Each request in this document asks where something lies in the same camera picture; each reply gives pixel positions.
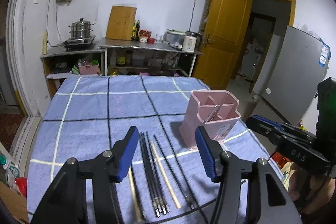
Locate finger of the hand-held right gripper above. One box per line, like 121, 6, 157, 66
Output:
252, 115, 282, 128
247, 117, 282, 142

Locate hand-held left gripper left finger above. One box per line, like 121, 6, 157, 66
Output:
30, 126, 139, 224

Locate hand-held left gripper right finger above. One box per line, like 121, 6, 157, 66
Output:
196, 126, 302, 224

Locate pink utensil holder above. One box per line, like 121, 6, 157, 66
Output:
178, 90, 241, 149

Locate wooden chopstick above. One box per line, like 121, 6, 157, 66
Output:
128, 168, 143, 223
150, 148, 182, 209

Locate person's right hand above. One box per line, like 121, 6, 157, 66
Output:
289, 162, 336, 216

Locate red printed box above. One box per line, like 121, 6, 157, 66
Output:
272, 152, 290, 167

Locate grey refrigerator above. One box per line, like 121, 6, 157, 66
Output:
252, 26, 332, 125

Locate blue checked tablecloth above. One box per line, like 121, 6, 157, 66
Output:
26, 75, 286, 224

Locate pink plastic basket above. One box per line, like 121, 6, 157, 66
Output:
79, 61, 100, 75

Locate yellow wooden door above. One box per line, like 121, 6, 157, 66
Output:
193, 0, 252, 89

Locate white electric kettle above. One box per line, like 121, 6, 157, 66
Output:
182, 31, 202, 52

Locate steel kitchen table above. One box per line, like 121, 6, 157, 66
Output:
98, 38, 204, 77

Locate clear plastic container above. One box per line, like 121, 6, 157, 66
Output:
163, 28, 185, 47

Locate red label jar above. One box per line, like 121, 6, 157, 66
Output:
139, 30, 153, 43

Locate black induction cooker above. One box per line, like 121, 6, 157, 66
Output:
63, 35, 96, 51

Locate dark sauce bottle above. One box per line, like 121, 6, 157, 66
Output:
133, 20, 141, 41

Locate wooden shelf cabinet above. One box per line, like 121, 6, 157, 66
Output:
41, 47, 105, 98

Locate wooden cutting board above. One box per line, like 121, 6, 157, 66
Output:
106, 5, 137, 41

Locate steel steamer pot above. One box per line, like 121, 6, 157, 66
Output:
68, 18, 95, 39

